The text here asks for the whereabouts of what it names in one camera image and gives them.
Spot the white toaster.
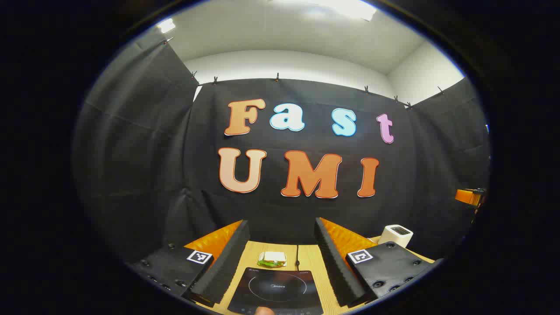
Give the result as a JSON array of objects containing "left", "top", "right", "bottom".
[{"left": 378, "top": 224, "right": 414, "bottom": 249}]

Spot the sandwich with lettuce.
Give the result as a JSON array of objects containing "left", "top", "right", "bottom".
[{"left": 257, "top": 251, "right": 287, "bottom": 268}]

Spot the black backdrop cloth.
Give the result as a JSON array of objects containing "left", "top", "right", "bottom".
[{"left": 72, "top": 31, "right": 491, "bottom": 263}]

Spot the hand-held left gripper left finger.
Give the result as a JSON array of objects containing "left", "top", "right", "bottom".
[{"left": 131, "top": 220, "right": 251, "bottom": 308}]

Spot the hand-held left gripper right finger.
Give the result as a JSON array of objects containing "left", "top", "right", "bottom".
[{"left": 314, "top": 217, "right": 443, "bottom": 308}]

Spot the bright ceiling light panel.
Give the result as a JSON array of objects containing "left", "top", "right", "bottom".
[{"left": 267, "top": 0, "right": 378, "bottom": 21}]

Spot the row of backdrop clips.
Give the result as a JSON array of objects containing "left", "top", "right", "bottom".
[{"left": 164, "top": 37, "right": 445, "bottom": 110}]

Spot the black induction cooktop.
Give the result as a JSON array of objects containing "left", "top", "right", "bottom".
[{"left": 227, "top": 267, "right": 324, "bottom": 315}]

